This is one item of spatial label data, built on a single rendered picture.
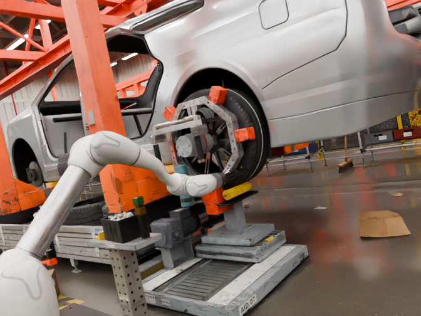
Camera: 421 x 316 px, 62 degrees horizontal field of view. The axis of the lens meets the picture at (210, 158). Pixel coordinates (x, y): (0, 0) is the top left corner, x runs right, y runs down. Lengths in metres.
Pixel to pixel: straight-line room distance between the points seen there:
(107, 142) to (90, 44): 1.07
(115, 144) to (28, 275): 0.54
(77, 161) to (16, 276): 0.51
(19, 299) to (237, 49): 1.64
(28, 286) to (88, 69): 1.45
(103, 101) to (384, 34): 1.61
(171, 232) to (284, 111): 1.01
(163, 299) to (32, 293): 0.98
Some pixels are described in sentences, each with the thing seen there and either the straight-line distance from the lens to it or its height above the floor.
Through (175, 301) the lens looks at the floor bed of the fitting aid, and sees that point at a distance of 2.00.
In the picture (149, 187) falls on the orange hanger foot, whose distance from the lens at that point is 2.40.
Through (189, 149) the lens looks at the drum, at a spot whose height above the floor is 0.83.
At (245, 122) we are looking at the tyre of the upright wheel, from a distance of 2.04.
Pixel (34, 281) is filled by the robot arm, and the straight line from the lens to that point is 1.22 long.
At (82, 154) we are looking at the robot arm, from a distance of 1.52.
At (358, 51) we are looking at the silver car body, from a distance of 1.89.
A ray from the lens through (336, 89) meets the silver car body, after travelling 1.88.
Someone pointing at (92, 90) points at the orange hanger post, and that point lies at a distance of 2.30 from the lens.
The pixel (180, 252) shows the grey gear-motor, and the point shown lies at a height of 0.12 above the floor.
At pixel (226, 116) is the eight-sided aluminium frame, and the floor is 0.97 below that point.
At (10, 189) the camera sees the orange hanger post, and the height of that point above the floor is 0.75.
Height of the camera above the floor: 0.87
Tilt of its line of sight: 3 degrees down
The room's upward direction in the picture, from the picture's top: 11 degrees counter-clockwise
